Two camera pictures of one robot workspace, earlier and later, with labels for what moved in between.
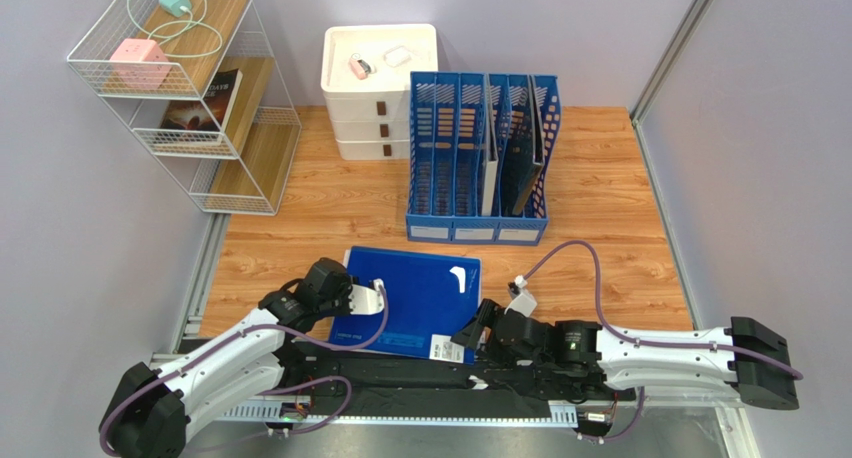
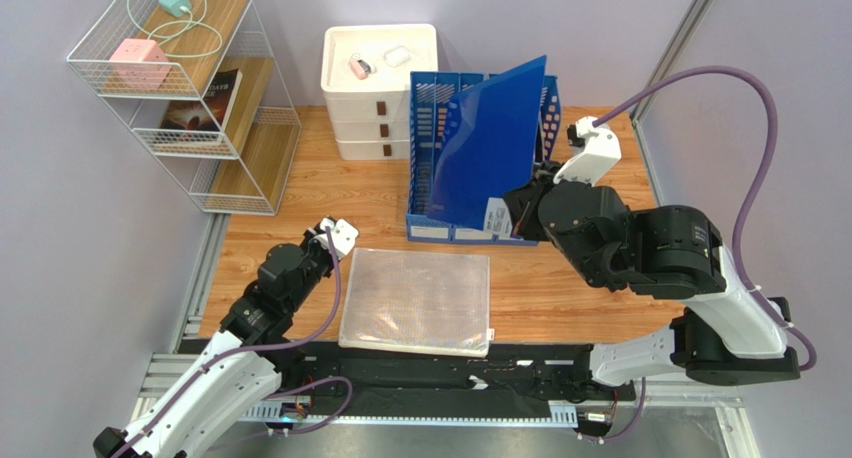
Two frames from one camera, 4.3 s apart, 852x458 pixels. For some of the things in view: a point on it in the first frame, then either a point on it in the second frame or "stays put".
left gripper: (345, 288) -> (310, 234)
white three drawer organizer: (366, 85) stays put
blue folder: (427, 296) -> (489, 145)
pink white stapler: (359, 67) stays put
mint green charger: (173, 1) stays put
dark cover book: (213, 112) stays put
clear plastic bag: (398, 55) stays put
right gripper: (487, 319) -> (525, 204)
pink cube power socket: (138, 64) stays put
